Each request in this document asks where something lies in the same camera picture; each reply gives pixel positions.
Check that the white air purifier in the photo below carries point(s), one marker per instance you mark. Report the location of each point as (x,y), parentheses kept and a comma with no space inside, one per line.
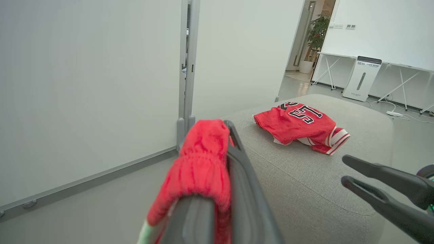
(361,79)

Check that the red shorts white stripe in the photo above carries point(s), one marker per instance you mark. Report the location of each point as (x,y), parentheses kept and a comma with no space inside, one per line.
(200,162)

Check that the white folding table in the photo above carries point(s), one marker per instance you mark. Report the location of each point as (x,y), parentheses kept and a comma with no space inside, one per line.
(334,55)
(407,66)

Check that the glass door frame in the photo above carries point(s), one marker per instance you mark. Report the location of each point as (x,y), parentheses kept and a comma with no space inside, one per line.
(304,34)

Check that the grey partition bottom rail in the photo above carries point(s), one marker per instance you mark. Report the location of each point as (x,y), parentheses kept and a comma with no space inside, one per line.
(95,178)

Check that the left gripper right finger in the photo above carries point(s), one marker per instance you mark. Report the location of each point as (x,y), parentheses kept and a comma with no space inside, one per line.
(251,210)

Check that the green potted plant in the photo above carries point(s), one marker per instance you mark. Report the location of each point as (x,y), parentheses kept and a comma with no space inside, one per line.
(318,34)

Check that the grey fabric sofa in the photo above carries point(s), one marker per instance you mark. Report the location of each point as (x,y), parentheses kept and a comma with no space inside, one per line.
(305,186)

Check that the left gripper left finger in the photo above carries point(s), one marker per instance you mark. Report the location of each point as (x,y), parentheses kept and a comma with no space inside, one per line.
(193,223)

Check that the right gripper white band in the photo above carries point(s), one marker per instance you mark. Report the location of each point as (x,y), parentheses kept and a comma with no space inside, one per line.
(428,173)

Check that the white power strip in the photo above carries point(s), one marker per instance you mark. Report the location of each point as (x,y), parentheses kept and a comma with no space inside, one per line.
(394,114)

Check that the round grey levelling foot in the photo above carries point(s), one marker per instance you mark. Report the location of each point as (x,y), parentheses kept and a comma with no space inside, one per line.
(30,204)

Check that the white wall switch plate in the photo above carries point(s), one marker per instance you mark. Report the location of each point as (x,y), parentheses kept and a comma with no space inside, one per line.
(338,26)
(351,26)

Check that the red jersey with lettering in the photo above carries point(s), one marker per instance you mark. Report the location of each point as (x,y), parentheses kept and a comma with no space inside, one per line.
(298,125)

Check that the white plant pot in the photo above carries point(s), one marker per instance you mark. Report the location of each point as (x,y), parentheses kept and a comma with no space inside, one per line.
(306,67)

